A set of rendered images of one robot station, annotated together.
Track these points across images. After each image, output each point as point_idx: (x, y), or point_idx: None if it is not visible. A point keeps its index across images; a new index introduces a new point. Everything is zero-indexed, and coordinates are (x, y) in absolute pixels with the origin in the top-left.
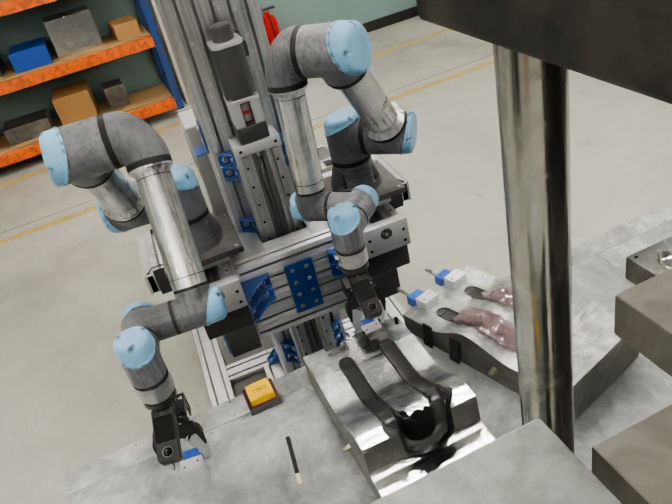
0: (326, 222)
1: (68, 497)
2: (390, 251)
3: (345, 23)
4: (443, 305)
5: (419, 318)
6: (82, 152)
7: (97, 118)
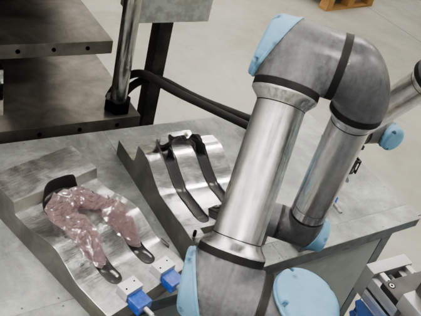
0: None
1: (403, 203)
2: None
3: (283, 14)
4: (146, 266)
5: (171, 256)
6: None
7: None
